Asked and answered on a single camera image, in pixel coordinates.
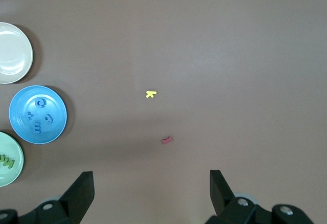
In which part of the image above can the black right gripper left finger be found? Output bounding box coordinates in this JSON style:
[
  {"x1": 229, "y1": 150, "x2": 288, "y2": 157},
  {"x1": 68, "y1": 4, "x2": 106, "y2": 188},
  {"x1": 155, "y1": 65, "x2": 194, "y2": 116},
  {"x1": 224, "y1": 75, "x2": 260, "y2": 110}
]
[{"x1": 0, "y1": 171, "x2": 96, "y2": 224}]

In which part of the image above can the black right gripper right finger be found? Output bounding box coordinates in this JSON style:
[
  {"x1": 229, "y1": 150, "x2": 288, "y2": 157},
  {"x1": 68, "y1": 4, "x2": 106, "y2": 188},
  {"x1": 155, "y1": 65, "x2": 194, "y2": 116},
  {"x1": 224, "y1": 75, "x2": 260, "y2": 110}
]
[{"x1": 205, "y1": 169, "x2": 315, "y2": 224}]

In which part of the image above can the green foam letter N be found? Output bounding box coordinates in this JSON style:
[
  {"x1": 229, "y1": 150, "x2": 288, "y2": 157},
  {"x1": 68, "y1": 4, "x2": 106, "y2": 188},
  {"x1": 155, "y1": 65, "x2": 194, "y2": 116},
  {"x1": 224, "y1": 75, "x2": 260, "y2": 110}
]
[{"x1": 0, "y1": 153, "x2": 16, "y2": 170}]

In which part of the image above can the green round plate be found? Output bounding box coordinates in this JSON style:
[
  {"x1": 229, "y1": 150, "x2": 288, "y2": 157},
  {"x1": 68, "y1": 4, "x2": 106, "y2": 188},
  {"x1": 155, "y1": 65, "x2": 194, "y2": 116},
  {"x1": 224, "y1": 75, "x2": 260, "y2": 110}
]
[{"x1": 0, "y1": 131, "x2": 25, "y2": 188}]

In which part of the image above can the blue round plate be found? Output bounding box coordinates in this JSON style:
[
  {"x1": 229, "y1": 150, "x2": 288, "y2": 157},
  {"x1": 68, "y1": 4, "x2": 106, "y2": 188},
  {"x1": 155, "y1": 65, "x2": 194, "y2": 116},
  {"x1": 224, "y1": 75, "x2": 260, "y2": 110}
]
[{"x1": 9, "y1": 85, "x2": 68, "y2": 145}]

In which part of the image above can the brown table cover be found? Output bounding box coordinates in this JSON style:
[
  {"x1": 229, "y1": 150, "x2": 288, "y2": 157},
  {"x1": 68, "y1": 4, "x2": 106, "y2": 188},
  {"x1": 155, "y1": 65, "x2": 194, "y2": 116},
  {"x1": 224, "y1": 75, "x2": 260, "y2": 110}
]
[{"x1": 0, "y1": 0, "x2": 327, "y2": 224}]

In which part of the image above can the beige round plate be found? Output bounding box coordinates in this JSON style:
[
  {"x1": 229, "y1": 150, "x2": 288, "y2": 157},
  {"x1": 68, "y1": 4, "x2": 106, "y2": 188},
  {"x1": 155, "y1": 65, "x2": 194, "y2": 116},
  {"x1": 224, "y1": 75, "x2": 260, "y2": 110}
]
[{"x1": 0, "y1": 21, "x2": 34, "y2": 84}]

